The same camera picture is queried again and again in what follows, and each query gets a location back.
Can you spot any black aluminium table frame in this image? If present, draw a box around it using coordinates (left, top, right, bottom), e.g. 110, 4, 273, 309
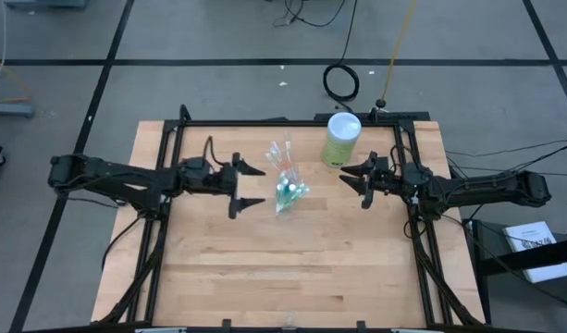
91, 104, 486, 333

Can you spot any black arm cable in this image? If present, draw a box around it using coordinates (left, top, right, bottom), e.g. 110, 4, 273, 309
391, 144, 416, 167
202, 135, 224, 167

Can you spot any orange floor cable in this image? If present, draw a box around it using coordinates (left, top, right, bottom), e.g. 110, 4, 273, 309
0, 49, 33, 104

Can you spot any clear acrylic organizer box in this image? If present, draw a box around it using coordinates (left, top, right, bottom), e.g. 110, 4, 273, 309
272, 168, 312, 217

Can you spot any black loose cable bundle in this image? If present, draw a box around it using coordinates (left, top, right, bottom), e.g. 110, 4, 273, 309
272, 0, 350, 29

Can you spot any yellow hanging cable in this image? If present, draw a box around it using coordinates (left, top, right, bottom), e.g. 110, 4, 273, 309
375, 0, 419, 108

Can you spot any green disinfecting wipes canister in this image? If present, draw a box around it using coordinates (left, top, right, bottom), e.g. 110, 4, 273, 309
322, 113, 363, 167

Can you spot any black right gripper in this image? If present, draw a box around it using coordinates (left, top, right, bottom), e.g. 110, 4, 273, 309
339, 151, 407, 210

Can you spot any black hanging cable with coil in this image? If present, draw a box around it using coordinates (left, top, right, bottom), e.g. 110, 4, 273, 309
322, 0, 361, 103

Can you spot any white booklet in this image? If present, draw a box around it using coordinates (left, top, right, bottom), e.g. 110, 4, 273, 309
502, 220, 567, 284

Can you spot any thin black cable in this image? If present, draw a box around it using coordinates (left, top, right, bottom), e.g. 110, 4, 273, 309
509, 141, 567, 176
444, 137, 567, 157

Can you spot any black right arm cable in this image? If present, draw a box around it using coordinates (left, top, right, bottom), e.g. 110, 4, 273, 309
391, 144, 416, 167

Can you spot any black side stand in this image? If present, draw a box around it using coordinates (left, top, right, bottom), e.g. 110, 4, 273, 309
462, 216, 567, 325

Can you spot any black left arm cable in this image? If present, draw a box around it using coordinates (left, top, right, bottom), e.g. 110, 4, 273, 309
202, 135, 224, 167

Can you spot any grey base plate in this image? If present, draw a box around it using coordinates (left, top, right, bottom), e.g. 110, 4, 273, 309
0, 102, 35, 118

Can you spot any grey blue floor object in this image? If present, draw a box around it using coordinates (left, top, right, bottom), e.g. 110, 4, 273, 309
4, 0, 88, 10

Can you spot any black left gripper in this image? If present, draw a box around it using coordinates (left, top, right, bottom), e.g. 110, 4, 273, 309
179, 152, 267, 220

